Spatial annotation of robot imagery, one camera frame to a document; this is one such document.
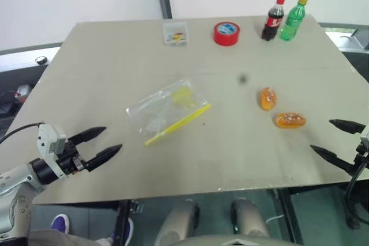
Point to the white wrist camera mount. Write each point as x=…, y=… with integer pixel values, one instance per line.
x=47, y=139
x=365, y=133

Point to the oblong orange bread roll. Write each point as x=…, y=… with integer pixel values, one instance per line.
x=289, y=120

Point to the small black round object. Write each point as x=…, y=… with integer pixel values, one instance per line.
x=41, y=60

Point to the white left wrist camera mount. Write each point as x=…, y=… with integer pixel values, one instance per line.
x=47, y=139

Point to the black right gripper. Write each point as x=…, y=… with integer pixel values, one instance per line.
x=361, y=161

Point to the black table leg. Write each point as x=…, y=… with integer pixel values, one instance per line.
x=288, y=217
x=121, y=223

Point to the red and white device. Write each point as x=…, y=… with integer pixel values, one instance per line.
x=23, y=92

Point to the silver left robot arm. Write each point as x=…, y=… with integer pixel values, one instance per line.
x=14, y=188

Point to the grey trouser leg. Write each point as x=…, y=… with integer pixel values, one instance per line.
x=60, y=238

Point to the clear zip bag yellow seal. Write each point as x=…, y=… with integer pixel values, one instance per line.
x=167, y=110

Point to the cola bottle red cap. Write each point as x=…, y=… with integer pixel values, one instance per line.
x=272, y=21

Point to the round orange bread roll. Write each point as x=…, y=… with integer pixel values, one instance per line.
x=268, y=99

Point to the green bottle yellow cap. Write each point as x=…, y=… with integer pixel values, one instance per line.
x=292, y=21

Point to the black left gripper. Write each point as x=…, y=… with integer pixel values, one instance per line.
x=69, y=159

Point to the metal table bracket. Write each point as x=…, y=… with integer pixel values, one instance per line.
x=137, y=206

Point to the purple sneaker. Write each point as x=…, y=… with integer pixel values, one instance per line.
x=130, y=228
x=60, y=223

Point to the clear box with coloured bits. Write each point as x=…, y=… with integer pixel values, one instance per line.
x=175, y=34

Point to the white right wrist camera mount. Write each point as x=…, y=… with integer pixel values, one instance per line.
x=365, y=133

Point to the red tape roll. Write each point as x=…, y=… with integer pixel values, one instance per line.
x=226, y=37

